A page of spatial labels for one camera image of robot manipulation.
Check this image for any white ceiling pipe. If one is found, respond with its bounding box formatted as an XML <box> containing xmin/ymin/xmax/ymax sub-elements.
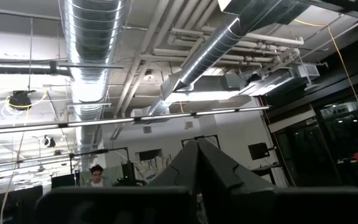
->
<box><xmin>154</xmin><ymin>27</ymin><xmax>305</xmax><ymax>68</ymax></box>

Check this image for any black ceiling pipe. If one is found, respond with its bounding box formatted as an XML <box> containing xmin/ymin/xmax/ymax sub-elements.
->
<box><xmin>0</xmin><ymin>61</ymin><xmax>124</xmax><ymax>77</ymax></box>

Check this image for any yellow hanging cable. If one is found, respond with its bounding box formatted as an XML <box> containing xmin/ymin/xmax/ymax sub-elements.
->
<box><xmin>293</xmin><ymin>18</ymin><xmax>358</xmax><ymax>147</ymax></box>

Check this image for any rectangular metal duct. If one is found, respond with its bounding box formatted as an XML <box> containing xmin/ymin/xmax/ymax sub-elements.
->
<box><xmin>218</xmin><ymin>0</ymin><xmax>310</xmax><ymax>35</ymax></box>

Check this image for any large round silver duct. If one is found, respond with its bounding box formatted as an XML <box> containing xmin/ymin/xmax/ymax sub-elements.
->
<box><xmin>57</xmin><ymin>0</ymin><xmax>129</xmax><ymax>162</ymax></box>

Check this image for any black wall monitor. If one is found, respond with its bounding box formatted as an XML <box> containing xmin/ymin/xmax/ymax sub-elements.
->
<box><xmin>247</xmin><ymin>142</ymin><xmax>271</xmax><ymax>161</ymax></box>

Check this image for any grey ceiling air unit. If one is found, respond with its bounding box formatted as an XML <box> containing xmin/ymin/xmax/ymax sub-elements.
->
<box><xmin>224</xmin><ymin>63</ymin><xmax>320</xmax><ymax>97</ymax></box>

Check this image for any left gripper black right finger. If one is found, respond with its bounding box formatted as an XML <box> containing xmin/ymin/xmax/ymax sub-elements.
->
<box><xmin>197</xmin><ymin>138</ymin><xmax>279</xmax><ymax>224</ymax></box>

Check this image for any black ceiling cable reel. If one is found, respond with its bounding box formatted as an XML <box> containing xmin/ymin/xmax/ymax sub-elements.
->
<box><xmin>1</xmin><ymin>89</ymin><xmax>48</xmax><ymax>118</ymax></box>

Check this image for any person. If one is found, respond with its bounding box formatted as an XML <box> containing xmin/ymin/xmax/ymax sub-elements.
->
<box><xmin>82</xmin><ymin>164</ymin><xmax>113</xmax><ymax>189</ymax></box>

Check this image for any slim spiral silver duct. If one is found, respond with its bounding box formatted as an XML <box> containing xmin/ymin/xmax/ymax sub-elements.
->
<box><xmin>149</xmin><ymin>17</ymin><xmax>245</xmax><ymax>116</ymax></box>

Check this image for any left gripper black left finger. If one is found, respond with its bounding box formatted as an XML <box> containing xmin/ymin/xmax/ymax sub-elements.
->
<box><xmin>147</xmin><ymin>139</ymin><xmax>200</xmax><ymax>191</ymax></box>

